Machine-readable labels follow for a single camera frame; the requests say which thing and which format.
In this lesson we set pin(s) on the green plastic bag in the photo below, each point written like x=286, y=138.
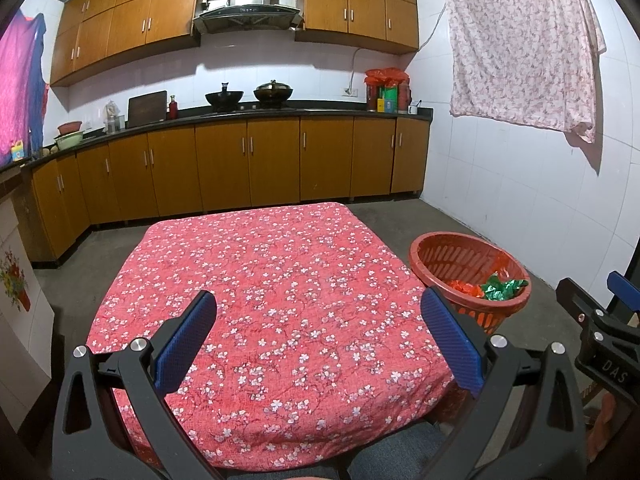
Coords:
x=500, y=290

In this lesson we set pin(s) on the wooden lower kitchen cabinets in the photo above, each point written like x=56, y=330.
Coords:
x=272, y=160

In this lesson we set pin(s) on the green basin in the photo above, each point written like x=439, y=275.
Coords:
x=69, y=141

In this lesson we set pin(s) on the green box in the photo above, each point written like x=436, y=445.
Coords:
x=390, y=99

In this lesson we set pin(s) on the black kitchen countertop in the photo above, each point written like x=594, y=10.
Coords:
x=210, y=116

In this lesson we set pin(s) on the pink and blue hanging cloth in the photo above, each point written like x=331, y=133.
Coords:
x=17, y=90

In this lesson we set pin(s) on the wooden kitchen cabinets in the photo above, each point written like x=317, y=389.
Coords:
x=272, y=160
x=130, y=15

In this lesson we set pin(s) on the red plastic basket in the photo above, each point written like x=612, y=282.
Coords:
x=435, y=260

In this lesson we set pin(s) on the person's right hand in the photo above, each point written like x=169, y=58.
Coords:
x=607, y=425

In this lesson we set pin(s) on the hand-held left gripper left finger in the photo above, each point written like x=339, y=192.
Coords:
x=182, y=340

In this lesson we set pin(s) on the red basin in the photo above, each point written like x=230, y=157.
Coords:
x=70, y=127

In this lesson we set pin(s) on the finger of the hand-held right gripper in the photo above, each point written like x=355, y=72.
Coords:
x=620, y=290
x=575, y=300

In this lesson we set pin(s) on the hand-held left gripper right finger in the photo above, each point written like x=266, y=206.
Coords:
x=452, y=340

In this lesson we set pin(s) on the pink floral hanging sheet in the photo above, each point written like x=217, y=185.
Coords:
x=520, y=45

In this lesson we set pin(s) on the large red plastic bag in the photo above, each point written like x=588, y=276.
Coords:
x=462, y=287

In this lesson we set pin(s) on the dark cutting board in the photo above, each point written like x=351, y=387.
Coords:
x=147, y=110

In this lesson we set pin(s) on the red floral tablecloth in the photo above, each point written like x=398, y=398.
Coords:
x=275, y=310

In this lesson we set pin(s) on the red plastic cover bag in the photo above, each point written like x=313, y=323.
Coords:
x=387, y=76

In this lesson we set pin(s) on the wok with lid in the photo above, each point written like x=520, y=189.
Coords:
x=273, y=93

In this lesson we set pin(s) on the white wall socket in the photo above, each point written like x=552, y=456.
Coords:
x=351, y=91

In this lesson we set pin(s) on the glass jar with plastic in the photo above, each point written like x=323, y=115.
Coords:
x=113, y=120

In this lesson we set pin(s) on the steel range hood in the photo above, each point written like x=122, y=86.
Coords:
x=248, y=16

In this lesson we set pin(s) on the small colourful box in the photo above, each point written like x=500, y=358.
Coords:
x=18, y=151

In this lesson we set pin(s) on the wooden upper kitchen cabinets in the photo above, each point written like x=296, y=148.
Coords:
x=130, y=15

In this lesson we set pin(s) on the red bottle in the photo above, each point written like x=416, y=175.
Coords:
x=173, y=110

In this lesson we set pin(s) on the white board with flower picture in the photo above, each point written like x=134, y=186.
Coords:
x=20, y=350

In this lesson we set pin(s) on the red bag hanging in basket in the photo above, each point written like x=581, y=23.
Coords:
x=500, y=267

